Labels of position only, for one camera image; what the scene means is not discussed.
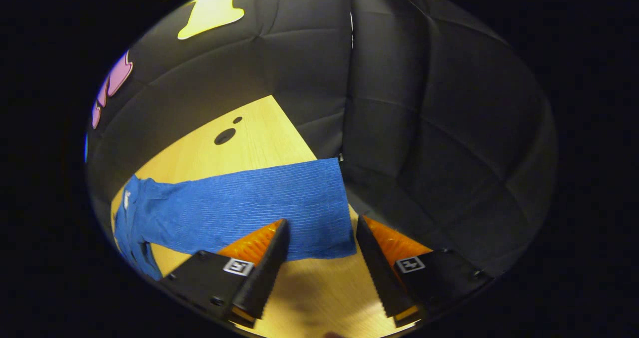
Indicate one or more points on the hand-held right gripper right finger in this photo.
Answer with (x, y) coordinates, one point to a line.
(374, 273)

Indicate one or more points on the blue button jacket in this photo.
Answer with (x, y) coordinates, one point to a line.
(249, 203)

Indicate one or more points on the black backdrop cloth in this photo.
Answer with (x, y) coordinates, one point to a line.
(424, 128)

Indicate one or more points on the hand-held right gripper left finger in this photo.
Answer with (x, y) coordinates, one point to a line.
(267, 278)

